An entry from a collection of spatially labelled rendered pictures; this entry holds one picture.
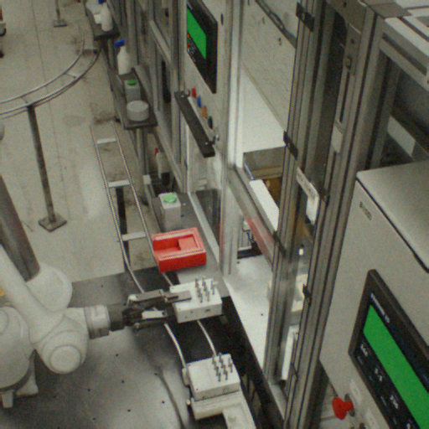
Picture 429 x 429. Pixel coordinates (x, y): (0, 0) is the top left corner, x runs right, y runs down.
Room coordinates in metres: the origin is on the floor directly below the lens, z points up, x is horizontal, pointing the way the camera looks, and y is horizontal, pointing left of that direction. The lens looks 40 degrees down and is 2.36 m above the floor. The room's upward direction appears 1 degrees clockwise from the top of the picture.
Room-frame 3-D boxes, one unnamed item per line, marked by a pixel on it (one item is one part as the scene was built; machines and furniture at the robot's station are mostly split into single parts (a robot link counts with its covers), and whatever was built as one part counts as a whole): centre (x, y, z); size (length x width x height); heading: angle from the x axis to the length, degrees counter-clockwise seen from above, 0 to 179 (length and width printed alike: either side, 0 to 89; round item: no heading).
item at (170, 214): (1.65, 0.15, 0.97); 0.08 x 0.08 x 0.12; 17
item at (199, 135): (1.61, 0.07, 1.37); 0.36 x 0.04 x 0.04; 17
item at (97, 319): (1.11, 0.32, 1.03); 0.09 x 0.06 x 0.09; 17
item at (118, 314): (1.13, 0.25, 1.03); 0.09 x 0.07 x 0.08; 107
